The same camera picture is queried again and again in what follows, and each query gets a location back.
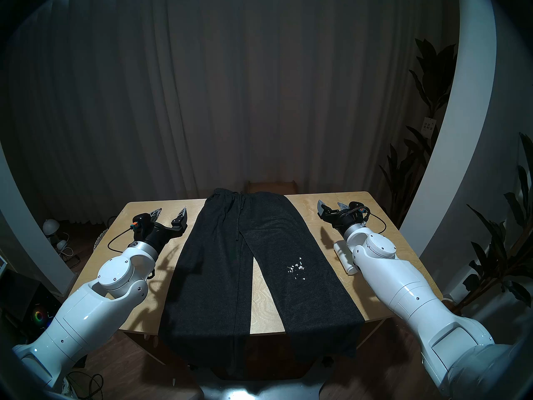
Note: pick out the long pleated curtain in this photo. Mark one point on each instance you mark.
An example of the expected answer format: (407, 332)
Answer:
(208, 91)

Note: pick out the white paper plant tag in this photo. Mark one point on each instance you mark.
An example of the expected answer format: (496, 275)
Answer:
(429, 123)

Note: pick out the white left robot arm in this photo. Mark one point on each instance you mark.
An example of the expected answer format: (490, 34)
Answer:
(83, 316)

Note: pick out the tall tagged leafy plant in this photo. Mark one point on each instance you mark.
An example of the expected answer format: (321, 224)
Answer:
(433, 78)

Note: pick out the white lint bits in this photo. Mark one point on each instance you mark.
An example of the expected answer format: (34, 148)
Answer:
(298, 268)

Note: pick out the black computer with rgb fans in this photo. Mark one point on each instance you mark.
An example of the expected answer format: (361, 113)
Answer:
(39, 316)

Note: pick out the large white mushroom lamp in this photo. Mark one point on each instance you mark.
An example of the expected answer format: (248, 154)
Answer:
(51, 226)

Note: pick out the patterned cloth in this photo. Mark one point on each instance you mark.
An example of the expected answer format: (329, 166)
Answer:
(66, 390)

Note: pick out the white plant pot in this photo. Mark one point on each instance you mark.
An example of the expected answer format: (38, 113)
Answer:
(446, 299)

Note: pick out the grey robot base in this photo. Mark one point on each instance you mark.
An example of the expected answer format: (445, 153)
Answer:
(258, 391)

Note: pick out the white lint roller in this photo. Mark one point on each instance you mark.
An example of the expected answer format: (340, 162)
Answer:
(344, 257)

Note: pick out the dark leafy potted plant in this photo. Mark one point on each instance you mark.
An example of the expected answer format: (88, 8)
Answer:
(499, 253)

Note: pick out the wooden table leg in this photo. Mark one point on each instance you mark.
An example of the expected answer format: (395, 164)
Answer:
(145, 348)
(370, 333)

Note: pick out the narrow white arch pillar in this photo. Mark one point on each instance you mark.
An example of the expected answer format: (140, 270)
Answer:
(25, 236)

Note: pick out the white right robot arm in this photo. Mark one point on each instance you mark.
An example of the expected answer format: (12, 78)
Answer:
(416, 295)

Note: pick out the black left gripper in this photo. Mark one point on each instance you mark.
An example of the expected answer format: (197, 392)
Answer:
(160, 236)

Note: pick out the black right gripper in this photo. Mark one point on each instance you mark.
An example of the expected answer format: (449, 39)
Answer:
(349, 221)

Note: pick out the wide white arch pillar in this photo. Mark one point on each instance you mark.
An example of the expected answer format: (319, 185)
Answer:
(458, 132)

